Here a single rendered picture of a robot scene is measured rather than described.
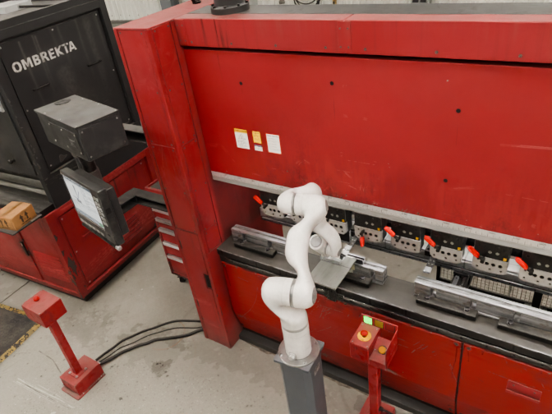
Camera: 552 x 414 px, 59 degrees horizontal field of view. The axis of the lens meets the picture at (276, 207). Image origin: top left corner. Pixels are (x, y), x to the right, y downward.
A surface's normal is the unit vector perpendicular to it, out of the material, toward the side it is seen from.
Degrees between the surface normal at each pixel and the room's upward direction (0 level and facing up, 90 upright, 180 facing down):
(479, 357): 90
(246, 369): 0
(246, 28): 90
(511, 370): 90
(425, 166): 90
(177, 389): 0
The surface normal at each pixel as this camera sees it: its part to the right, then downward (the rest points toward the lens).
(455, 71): -0.54, 0.51
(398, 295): -0.13, -0.83
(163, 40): 0.84, 0.21
